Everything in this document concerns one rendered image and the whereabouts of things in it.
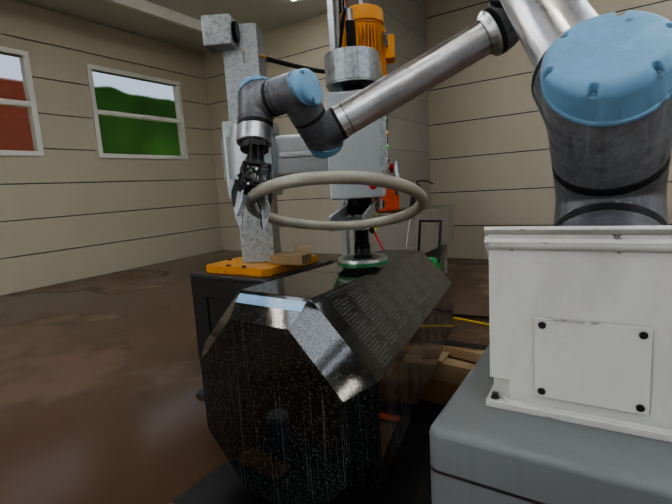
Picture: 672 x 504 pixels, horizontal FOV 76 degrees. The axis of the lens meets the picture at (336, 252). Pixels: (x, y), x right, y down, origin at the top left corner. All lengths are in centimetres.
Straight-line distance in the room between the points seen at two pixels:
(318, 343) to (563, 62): 102
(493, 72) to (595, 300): 617
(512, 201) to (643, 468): 600
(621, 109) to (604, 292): 22
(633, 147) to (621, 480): 39
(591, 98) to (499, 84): 605
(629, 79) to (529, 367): 37
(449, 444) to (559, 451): 13
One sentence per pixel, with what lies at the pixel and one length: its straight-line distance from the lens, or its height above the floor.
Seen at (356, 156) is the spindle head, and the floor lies 129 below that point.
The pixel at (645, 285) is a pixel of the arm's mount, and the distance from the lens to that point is 62.
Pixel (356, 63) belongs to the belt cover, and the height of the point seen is 163.
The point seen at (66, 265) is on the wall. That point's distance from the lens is 778.
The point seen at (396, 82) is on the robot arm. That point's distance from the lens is 117.
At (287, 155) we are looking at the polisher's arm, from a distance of 243.
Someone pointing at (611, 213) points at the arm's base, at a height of 111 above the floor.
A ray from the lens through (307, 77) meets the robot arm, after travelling 110.
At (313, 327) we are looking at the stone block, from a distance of 139.
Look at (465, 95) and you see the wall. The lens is 676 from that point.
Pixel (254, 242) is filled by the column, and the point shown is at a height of 90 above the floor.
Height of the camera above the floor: 117
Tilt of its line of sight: 9 degrees down
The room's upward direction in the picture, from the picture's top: 4 degrees counter-clockwise
